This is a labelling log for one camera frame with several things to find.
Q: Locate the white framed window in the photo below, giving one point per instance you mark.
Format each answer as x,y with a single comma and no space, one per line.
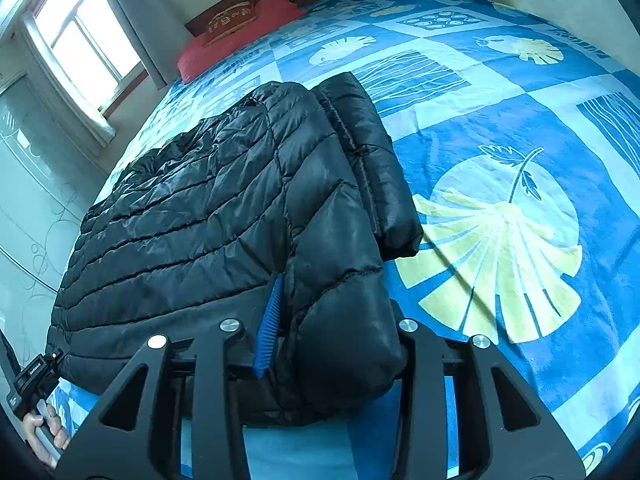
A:
85,35

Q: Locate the person's left hand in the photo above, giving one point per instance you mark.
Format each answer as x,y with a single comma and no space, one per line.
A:
35,435

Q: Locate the black quilted puffer jacket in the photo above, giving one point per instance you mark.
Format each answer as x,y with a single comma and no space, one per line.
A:
200,220

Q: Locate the red pillow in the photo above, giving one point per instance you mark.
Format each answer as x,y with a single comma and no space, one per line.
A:
200,60

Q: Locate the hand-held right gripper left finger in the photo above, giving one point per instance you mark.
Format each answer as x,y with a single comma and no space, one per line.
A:
270,320

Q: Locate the frosted glass sliding wardrobe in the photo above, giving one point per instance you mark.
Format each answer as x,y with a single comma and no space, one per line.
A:
35,200

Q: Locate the small brown printed cushion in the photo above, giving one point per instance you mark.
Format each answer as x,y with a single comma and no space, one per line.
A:
227,25

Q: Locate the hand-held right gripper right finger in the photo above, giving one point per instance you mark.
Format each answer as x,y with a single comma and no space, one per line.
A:
415,342

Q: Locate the blue patterned bed sheet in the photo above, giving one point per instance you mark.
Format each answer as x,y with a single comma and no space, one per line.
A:
500,110

